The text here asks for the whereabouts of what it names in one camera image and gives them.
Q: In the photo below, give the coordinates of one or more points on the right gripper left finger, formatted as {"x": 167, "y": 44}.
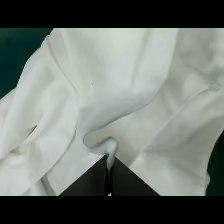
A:
{"x": 90, "y": 181}

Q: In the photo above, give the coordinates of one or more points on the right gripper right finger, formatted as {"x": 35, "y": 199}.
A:
{"x": 130, "y": 181}

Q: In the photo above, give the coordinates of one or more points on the white T-shirt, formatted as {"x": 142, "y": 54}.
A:
{"x": 126, "y": 83}

